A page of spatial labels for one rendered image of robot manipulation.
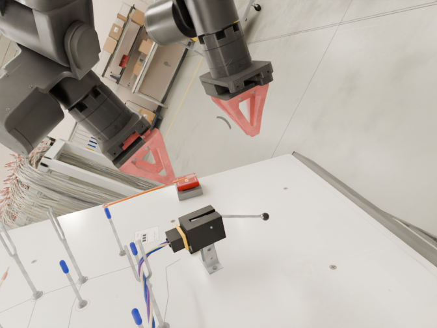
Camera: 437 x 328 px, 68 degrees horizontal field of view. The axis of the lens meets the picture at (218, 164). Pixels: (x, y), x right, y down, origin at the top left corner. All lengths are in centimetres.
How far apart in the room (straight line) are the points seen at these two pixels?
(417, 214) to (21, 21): 156
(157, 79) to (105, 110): 828
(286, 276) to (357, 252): 12
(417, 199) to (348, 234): 112
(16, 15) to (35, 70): 5
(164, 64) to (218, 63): 829
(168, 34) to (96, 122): 15
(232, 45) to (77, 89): 19
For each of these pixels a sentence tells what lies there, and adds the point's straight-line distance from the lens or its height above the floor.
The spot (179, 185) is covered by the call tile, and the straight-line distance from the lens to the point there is 72.
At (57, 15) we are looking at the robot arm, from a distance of 34.
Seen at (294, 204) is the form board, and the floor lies 94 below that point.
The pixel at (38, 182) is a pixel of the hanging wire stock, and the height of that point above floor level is 142.
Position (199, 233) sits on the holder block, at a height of 114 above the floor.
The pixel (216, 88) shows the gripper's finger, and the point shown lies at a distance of 44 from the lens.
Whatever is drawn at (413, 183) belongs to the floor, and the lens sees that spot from 172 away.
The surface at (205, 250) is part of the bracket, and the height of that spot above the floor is 111.
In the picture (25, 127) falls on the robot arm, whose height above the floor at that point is 139.
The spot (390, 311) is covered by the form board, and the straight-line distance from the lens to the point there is 47.
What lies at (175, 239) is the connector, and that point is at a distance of 48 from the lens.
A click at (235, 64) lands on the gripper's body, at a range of 42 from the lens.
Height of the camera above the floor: 133
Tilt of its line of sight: 22 degrees down
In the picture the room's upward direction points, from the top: 66 degrees counter-clockwise
